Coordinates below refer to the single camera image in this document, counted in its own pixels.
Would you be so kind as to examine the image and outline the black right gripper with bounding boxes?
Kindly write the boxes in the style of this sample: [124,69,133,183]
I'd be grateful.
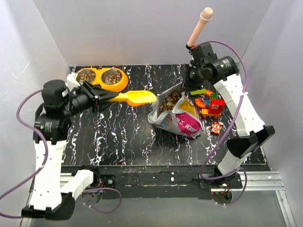
[178,63,204,93]

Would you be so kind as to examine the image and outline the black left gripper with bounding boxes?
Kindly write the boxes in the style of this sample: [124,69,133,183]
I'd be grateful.
[62,80,119,117]

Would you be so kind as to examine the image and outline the yellow plastic scoop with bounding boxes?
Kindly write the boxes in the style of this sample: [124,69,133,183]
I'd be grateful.
[108,90,157,107]

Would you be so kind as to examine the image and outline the cat food bag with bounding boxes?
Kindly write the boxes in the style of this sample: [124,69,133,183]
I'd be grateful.
[148,83,202,139]

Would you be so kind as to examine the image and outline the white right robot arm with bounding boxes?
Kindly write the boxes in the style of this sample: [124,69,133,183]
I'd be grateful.
[184,54,275,188]

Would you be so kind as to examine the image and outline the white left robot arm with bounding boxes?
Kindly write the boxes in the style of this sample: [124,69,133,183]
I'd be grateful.
[21,79,119,220]

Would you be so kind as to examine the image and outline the yellow double pet bowl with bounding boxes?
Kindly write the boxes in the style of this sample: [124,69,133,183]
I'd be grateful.
[76,68,129,92]

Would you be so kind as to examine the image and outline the lime green toy plate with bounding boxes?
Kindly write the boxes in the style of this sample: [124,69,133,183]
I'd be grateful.
[190,88,207,96]

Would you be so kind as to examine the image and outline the green toy brick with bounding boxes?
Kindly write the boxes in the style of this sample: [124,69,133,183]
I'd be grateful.
[211,93,218,99]

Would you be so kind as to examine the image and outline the black microphone stand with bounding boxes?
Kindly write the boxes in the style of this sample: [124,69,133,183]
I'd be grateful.
[186,44,196,54]

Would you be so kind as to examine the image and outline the red toy brick vehicle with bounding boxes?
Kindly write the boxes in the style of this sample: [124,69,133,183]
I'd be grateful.
[200,99,225,119]

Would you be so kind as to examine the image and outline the red number toy block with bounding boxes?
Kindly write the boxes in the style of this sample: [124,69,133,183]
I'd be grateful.
[210,122,222,136]

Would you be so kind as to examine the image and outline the pink microphone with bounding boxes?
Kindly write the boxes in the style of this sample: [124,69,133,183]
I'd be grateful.
[187,7,213,46]

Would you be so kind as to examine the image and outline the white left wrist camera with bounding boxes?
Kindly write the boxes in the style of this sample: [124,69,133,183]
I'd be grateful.
[66,72,80,91]

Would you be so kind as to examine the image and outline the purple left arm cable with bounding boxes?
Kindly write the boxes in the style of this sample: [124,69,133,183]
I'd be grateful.
[0,89,123,218]

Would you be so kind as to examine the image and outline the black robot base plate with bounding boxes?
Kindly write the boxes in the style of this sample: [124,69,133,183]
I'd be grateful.
[61,165,244,200]

